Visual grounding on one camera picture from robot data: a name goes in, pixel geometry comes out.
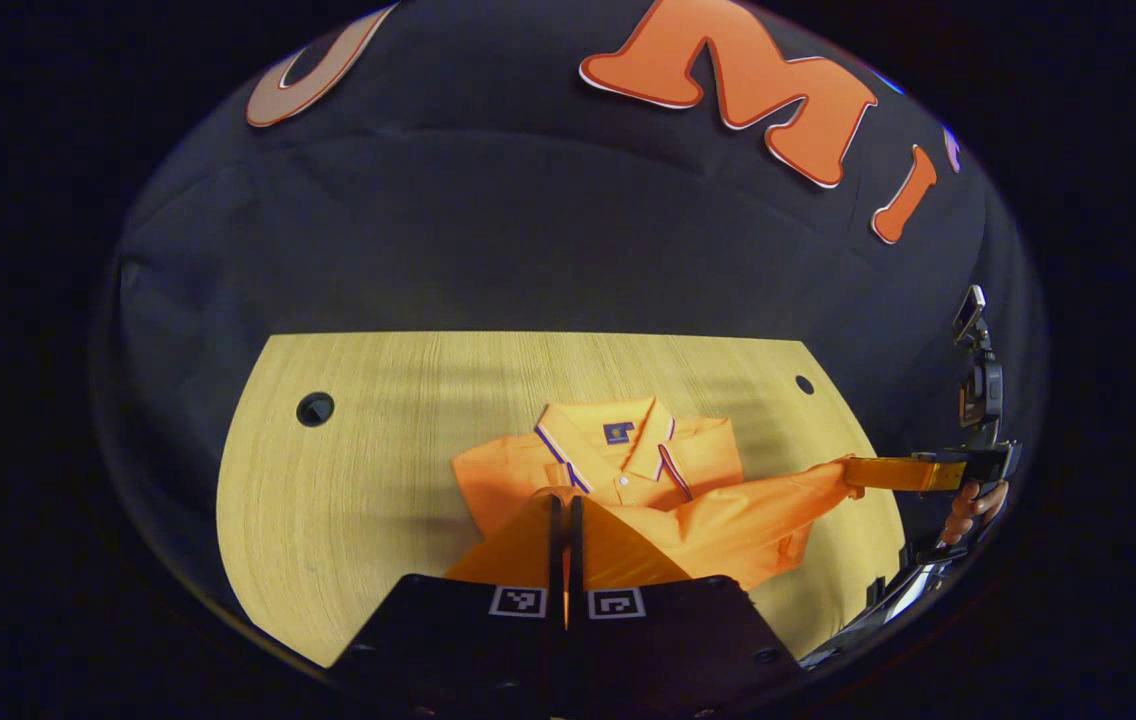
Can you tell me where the black backdrop cloth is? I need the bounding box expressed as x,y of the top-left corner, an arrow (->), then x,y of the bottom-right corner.
88,0 -> 1049,621

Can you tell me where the dark grey object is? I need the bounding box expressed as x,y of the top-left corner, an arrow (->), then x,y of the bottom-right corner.
798,545 -> 969,669

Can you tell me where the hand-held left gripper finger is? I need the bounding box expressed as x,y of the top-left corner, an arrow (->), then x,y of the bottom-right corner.
566,492 -> 805,720
328,488 -> 569,720

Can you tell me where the orange collared T-shirt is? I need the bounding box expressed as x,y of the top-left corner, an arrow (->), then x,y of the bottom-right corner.
450,397 -> 864,593

